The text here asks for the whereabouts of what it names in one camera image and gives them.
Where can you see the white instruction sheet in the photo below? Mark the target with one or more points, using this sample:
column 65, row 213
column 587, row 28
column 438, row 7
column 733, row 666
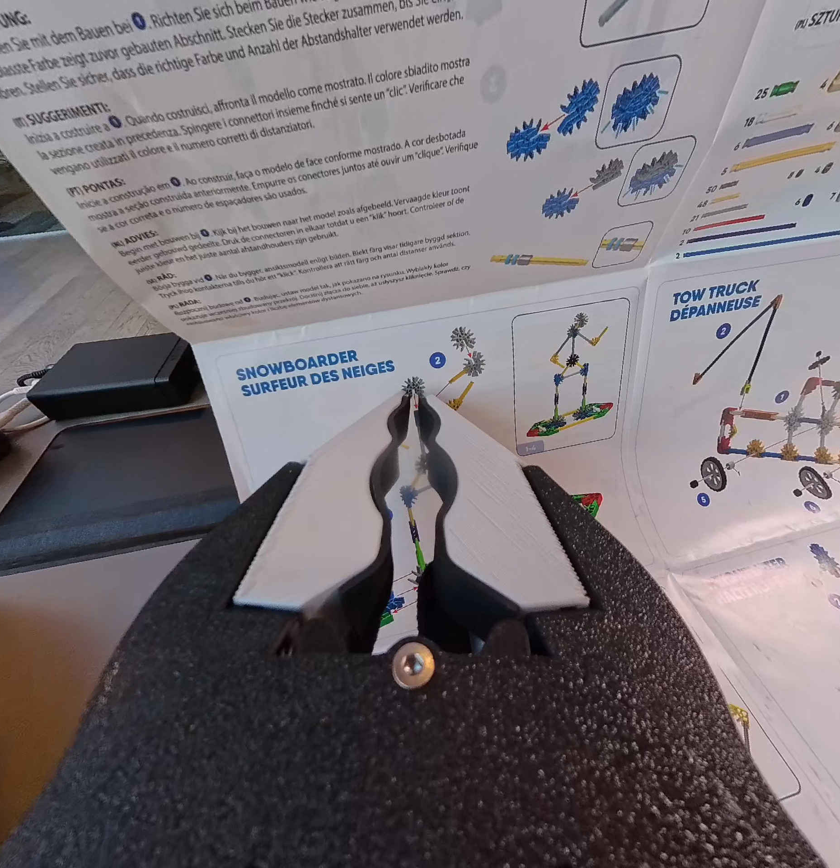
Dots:
column 325, row 169

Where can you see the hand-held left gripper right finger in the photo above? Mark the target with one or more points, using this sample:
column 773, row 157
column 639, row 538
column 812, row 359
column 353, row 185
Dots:
column 508, row 536

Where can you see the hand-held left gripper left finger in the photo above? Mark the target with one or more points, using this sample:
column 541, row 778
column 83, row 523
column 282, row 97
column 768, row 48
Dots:
column 311, row 536

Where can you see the black power adapter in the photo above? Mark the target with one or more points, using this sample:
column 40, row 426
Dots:
column 108, row 373

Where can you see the grey desk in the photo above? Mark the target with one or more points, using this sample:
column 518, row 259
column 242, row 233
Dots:
column 87, row 610

